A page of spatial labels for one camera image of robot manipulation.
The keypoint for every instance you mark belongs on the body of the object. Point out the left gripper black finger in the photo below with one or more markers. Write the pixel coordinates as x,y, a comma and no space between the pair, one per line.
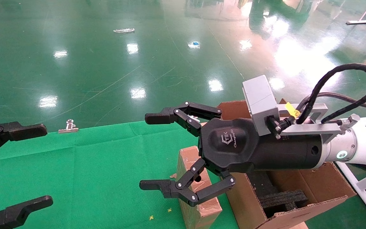
21,131
14,214

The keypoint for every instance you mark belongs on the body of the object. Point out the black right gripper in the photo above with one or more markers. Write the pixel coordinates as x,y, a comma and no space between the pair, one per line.
233,146

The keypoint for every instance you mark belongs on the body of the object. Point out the small brown cardboard box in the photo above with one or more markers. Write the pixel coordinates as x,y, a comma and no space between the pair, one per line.
186,156

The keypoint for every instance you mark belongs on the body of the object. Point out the large open cardboard carton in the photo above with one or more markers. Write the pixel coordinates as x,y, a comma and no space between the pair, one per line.
316,184

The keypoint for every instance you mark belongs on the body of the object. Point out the silver binder clip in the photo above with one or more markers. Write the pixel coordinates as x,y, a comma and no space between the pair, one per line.
194,118
69,126

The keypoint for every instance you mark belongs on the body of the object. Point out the green table cloth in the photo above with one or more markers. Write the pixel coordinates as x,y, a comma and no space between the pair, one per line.
91,175

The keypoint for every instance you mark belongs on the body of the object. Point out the black foam insert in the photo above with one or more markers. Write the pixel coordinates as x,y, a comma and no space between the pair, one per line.
281,199

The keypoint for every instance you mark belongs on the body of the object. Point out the white floor litter strip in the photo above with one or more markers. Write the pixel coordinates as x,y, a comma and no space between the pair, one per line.
124,30

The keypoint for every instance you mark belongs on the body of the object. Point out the white flat floor mop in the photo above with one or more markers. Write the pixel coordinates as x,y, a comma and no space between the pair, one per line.
357,22

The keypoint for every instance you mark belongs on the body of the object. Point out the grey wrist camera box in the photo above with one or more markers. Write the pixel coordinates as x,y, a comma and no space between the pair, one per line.
259,101

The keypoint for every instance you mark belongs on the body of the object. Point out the grey aluminium camera bracket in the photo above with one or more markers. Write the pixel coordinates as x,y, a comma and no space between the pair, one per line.
310,128

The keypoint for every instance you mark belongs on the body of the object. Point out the white tube frame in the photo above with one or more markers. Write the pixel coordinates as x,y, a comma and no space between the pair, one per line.
361,187

